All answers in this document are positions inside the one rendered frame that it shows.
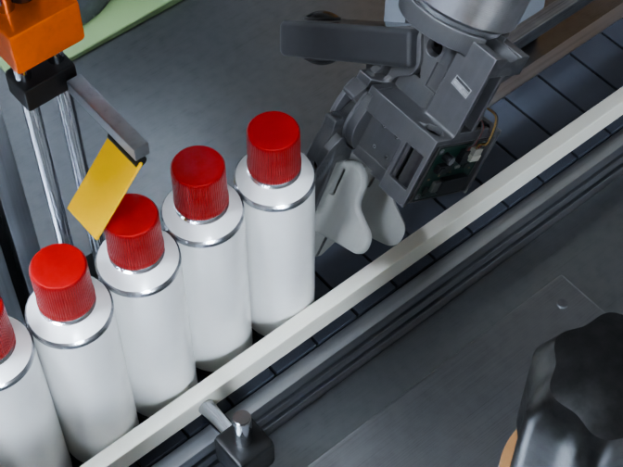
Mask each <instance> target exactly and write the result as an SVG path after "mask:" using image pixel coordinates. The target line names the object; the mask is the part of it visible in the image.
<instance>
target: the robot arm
mask: <svg viewBox="0 0 623 467"><path fill-rule="evenodd" d="M77 1H78V4H79V9H80V13H81V18H82V23H83V25H84V24H86V23H87V22H89V21H90V20H91V19H93V18H94V17H95V16H96V15H98V14H99V13H100V12H101V11H102V10H103V8H104V7H105V6H106V5H107V4H108V2H109V0H77ZM529 2H530V0H400V1H399V3H398V6H399V10H400V12H401V14H402V15H403V16H404V17H405V19H406V20H407V21H408V22H409V23H399V22H386V21H372V20H359V19H342V18H341V17H339V16H338V15H336V14H335V13H332V12H330V11H325V10H319V11H314V12H312V13H310V14H308V15H307V16H304V19H286V20H284V21H283V22H282V23H281V26H280V51H281V53H282V54H283V55H284V56H286V57H303V59H306V60H307V61H309V62H311V63H312V64H315V65H328V64H332V63H334V62H336V61H343V62H353V63H363V64H366V69H360V71H359V73H358V75H356V76H355V77H353V78H352V79H351V80H350V81H349V82H348V83H347V84H346V85H345V87H344V88H343V90H342V91H341V93H340V94H339V96H338V97H337V99H336V101H335V102H334V104H333V106H332V107H331V109H330V112H327V113H326V115H325V118H324V123H323V125H322V127H321V128H320V130H319V132H318V133H317V134H316V135H315V137H314V139H313V141H312V142H311V145H310V148H309V150H308V152H307V155H306V156H307V157H308V158H309V159H310V161H311V163H312V164H313V166H314V168H315V173H316V182H315V257H318V256H321V255H322V254H323V253H324V252H325V251H326V250H327V249H328V248H329V247H330V246H331V245H333V244H334V243H337V244H339V245H341V246H343V247H345V248H346V249H348V250H349V251H351V252H353V253H355V254H363V253H365V252H366V251H367V250H368V249H369V247H370V245H371V242H372V238H373V239H375V240H376V241H378V242H380V243H382V244H385V245H387V246H395V245H396V244H398V243H399V242H400V241H401V240H402V238H403V236H404V235H405V231H406V226H405V222H404V220H403V218H402V216H401V214H400V211H399V209H398V207H397V205H396V202H397V203H398V204H399V205H400V206H401V207H402V208H404V207H406V205H407V204H410V203H414V202H418V201H423V200H427V199H430V198H435V197H439V196H446V195H450V194H455V193H459V192H460V191H462V192H463V193H467V191H468V189H469V188H470V186H471V184H472V182H473V181H474V180H475V178H476V176H477V174H478V172H479V170H480V168H481V167H482V165H483V163H484V161H485V159H486V158H487V156H488V154H489V152H490V150H491V149H492V147H493V145H494V144H495V142H496V140H497V138H498V137H499V135H500V133H501V131H502V130H500V129H499V128H498V127H497V125H498V115H497V113H496V112H495V111H493V110H492V109H490V108H489V107H488V106H489V104H490V101H491V100H492V98H493V96H494V95H495V93H496V92H497V90H498V88H499V86H500V84H501V82H502V80H503V78H504V76H511V75H518V74H520V72H521V71H522V69H523V68H524V66H525V64H526V63H527V61H528V58H529V55H527V54H526V53H525V52H523V51H522V50H521V49H520V48H518V47H517V46H516V45H515V44H513V43H512V42H510V41H509V40H508V39H507V37H508V35H509V33H510V32H511V31H513V30H514V29H515V28H516V26H517V24H518V22H519V21H520V20H521V18H522V16H523V14H524V12H525V11H526V9H527V7H528V4H529ZM486 110H489V111H490V112H491V113H492V114H493V115H494V117H495V122H494V124H493V123H492V122H491V121H490V120H488V119H487V118H486V117H485V116H483V115H484V113H485V111H486ZM353 149H355V150H354V151H353V152H352V153H351V151H352V150H353Z"/></svg>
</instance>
